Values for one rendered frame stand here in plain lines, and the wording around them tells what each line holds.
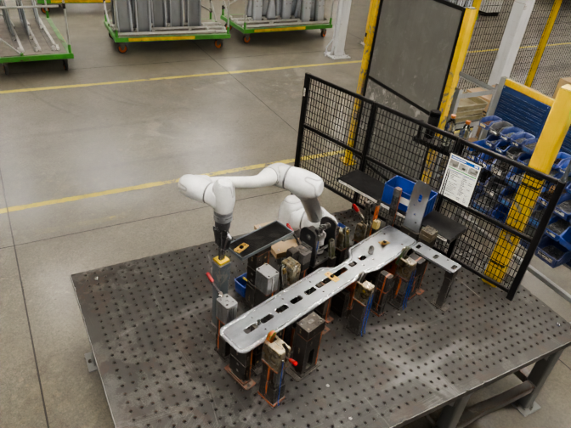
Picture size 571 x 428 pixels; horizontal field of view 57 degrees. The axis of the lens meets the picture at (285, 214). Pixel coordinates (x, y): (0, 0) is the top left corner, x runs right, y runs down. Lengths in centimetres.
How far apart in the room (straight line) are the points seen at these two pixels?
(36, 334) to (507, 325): 303
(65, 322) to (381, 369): 225
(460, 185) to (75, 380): 268
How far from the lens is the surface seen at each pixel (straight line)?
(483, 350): 316
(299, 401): 264
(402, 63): 520
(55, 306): 417
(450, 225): 343
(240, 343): 244
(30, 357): 388
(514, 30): 690
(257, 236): 277
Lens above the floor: 282
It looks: 34 degrees down
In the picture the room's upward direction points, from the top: 7 degrees clockwise
